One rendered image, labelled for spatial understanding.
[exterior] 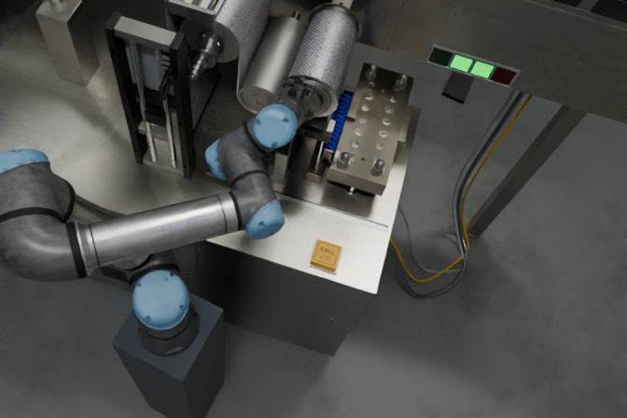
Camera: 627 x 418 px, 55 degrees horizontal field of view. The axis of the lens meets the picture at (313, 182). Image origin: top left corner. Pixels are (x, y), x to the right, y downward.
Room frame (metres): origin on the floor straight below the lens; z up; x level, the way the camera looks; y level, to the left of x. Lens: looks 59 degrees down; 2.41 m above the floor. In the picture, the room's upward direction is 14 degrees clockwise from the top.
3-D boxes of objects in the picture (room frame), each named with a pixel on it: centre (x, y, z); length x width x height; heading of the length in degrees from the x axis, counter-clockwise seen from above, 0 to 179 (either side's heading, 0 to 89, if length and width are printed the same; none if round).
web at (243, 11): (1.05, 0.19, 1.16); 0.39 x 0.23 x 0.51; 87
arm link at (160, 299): (0.39, 0.26, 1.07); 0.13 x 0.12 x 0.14; 34
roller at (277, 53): (1.05, 0.18, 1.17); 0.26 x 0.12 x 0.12; 177
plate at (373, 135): (1.07, -0.13, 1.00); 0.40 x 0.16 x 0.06; 177
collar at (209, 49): (0.91, 0.31, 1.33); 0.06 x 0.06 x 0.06; 87
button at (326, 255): (0.68, -0.08, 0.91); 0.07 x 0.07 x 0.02; 87
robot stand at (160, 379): (0.39, 0.26, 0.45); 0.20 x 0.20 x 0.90; 77
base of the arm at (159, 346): (0.39, 0.26, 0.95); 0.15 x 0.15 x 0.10
